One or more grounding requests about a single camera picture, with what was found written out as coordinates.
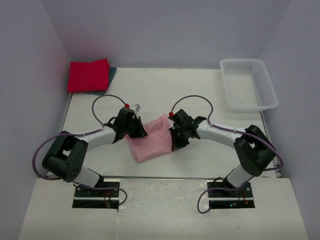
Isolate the pink t shirt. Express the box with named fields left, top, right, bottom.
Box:
left=125, top=114, right=172, bottom=163

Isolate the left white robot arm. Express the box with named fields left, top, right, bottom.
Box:
left=42, top=104, right=148, bottom=190

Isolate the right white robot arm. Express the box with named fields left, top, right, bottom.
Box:
left=169, top=109, right=276, bottom=189

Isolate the folded teal t shirt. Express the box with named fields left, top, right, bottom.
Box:
left=89, top=67, right=117, bottom=96

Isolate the folded red t shirt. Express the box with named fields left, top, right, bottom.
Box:
left=67, top=58, right=111, bottom=94

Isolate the white plastic basket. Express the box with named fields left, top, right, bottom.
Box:
left=220, top=58, right=279, bottom=113

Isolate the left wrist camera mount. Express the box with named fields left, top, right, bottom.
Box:
left=124, top=103, right=141, bottom=113

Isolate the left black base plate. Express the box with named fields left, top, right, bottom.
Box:
left=72, top=180, right=120, bottom=210

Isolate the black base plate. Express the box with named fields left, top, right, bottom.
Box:
left=72, top=180, right=120, bottom=210
left=208, top=183, right=255, bottom=210

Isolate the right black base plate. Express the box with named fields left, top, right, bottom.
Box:
left=208, top=183, right=255, bottom=210

